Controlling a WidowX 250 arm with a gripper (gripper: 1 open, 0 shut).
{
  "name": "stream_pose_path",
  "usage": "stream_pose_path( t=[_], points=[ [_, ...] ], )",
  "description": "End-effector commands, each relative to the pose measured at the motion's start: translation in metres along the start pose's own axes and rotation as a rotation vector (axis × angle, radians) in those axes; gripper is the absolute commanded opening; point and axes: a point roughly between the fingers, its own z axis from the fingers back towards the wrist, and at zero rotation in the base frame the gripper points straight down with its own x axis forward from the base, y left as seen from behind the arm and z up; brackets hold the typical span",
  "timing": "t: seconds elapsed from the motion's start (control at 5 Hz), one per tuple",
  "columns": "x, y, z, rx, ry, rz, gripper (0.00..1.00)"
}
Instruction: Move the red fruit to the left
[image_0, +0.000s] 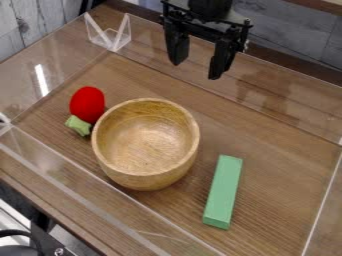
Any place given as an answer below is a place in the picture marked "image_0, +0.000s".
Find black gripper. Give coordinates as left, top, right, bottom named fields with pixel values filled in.
left=160, top=0, right=252, bottom=80

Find black cable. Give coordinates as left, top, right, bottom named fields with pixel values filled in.
left=0, top=228, right=37, bottom=256

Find wooden bowl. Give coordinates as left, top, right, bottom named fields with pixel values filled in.
left=91, top=98, right=200, bottom=191

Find green rectangular block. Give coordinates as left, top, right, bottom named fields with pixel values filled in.
left=201, top=155, right=243, bottom=230

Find black metal bracket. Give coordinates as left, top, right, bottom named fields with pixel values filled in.
left=29, top=223, right=77, bottom=256

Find clear acrylic tray walls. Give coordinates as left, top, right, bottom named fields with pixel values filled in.
left=0, top=8, right=342, bottom=256

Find red plush strawberry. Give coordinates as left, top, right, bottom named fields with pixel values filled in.
left=65, top=86, right=105, bottom=137

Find clear acrylic corner bracket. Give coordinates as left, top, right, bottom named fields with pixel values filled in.
left=84, top=13, right=131, bottom=52

